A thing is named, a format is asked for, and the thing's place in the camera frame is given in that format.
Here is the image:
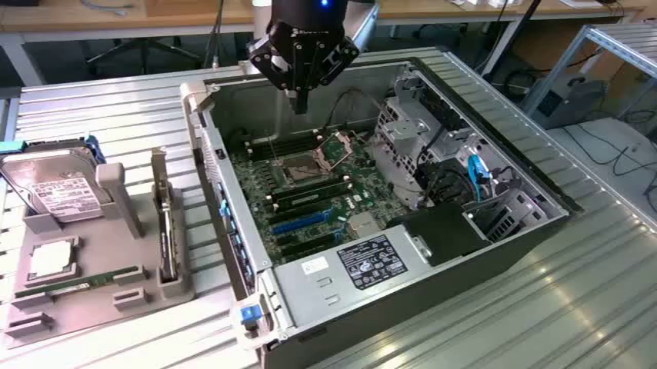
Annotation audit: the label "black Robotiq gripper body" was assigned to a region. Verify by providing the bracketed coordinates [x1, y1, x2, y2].
[269, 0, 349, 80]

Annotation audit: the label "black graphics card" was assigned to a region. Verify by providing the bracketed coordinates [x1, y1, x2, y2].
[150, 147, 180, 281]

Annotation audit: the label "small black chair base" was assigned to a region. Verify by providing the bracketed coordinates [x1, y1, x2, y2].
[389, 22, 469, 40]

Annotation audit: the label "long wooden desk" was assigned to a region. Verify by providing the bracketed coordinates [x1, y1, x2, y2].
[377, 0, 648, 75]

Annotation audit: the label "black RAM slot bank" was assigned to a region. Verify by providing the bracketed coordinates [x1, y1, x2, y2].
[266, 175, 355, 212]
[245, 130, 322, 162]

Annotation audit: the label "black chair star base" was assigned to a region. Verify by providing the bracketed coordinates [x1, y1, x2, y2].
[84, 36, 202, 77]

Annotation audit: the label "thin metal locking lever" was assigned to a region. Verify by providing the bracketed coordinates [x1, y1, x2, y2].
[265, 128, 282, 167]

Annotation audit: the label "silver perforated drive cage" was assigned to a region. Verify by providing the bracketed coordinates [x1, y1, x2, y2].
[370, 95, 466, 211]

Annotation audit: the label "metal socket cover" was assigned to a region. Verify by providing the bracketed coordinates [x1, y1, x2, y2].
[313, 130, 357, 172]

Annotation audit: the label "CPU socket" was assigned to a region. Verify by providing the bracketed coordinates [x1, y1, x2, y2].
[279, 155, 323, 189]

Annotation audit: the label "green motherboard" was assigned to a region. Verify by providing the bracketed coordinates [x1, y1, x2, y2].
[225, 126, 391, 266]

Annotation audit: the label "installed RAM stick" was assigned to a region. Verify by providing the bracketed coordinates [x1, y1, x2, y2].
[277, 187, 345, 207]

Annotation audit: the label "black slanted stand pole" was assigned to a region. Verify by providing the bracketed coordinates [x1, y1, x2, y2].
[490, 0, 544, 76]

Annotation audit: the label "wooden desk with white legs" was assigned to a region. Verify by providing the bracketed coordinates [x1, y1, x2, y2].
[0, 0, 258, 88]

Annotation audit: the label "blue expansion slot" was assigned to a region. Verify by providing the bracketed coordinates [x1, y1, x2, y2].
[271, 209, 334, 236]

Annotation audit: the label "silver chipset heatsink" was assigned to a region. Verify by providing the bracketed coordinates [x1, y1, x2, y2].
[349, 214, 385, 236]

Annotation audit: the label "black expansion slot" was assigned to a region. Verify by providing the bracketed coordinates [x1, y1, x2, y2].
[279, 234, 339, 259]

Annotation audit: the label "black plastic fan shroud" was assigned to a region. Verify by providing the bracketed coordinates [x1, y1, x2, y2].
[387, 201, 498, 268]

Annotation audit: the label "hard disk with blue carrier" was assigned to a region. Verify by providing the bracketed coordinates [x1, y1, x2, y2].
[0, 132, 107, 224]

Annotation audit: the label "silver slotted disk bay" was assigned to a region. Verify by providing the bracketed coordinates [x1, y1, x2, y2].
[461, 187, 558, 244]

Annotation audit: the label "grey power supply unit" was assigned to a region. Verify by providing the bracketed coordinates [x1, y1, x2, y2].
[274, 224, 432, 328]

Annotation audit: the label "grey plastic parts rack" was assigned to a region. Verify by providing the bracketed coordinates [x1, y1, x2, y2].
[3, 163, 198, 349]

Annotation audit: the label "open black PC case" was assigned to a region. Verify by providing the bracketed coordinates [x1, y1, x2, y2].
[179, 56, 585, 369]

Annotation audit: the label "silver CPU chip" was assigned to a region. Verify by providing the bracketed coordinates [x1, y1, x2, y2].
[28, 242, 74, 276]

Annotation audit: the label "loose green RAM stick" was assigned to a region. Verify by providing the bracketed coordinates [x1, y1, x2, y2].
[14, 267, 140, 299]

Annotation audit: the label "thin dangling cable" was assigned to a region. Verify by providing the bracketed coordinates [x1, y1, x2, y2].
[211, 0, 226, 69]

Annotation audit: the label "black looped wire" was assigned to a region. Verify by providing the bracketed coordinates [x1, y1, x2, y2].
[326, 88, 387, 130]

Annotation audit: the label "light blue cable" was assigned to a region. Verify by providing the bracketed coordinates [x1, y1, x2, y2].
[82, 0, 128, 17]

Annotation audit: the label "coiled black cable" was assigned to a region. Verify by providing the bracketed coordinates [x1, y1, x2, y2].
[504, 68, 536, 97]

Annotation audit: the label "black power wire bundle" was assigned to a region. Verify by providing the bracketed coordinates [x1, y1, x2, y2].
[414, 126, 477, 211]

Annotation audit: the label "blue data wire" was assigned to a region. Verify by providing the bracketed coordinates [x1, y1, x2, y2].
[468, 153, 490, 203]

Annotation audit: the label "grey floor box with handle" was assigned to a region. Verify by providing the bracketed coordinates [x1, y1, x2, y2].
[533, 75, 610, 131]

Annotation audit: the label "aluminium frame slat table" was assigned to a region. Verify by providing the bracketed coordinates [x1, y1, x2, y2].
[521, 22, 657, 128]

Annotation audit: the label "black floor cables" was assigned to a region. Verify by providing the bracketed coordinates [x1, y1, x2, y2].
[562, 109, 657, 180]

